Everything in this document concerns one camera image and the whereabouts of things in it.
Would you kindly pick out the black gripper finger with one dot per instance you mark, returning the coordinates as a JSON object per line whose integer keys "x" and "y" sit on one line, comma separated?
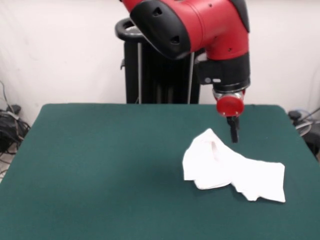
{"x": 234, "y": 130}

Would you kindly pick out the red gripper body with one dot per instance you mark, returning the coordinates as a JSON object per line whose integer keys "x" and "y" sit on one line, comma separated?
{"x": 230, "y": 106}

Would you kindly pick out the white towel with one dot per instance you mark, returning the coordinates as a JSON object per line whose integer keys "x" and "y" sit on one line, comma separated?
{"x": 250, "y": 175}

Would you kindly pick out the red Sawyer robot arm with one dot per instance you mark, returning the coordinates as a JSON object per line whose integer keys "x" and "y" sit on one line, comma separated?
{"x": 200, "y": 25}

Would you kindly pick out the dark green table cloth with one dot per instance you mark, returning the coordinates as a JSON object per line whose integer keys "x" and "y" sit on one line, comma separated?
{"x": 75, "y": 175}

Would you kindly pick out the black power adapter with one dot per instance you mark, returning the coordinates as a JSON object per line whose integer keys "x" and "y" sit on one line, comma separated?
{"x": 15, "y": 108}

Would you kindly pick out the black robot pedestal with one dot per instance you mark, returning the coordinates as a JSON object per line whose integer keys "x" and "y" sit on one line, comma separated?
{"x": 150, "y": 75}

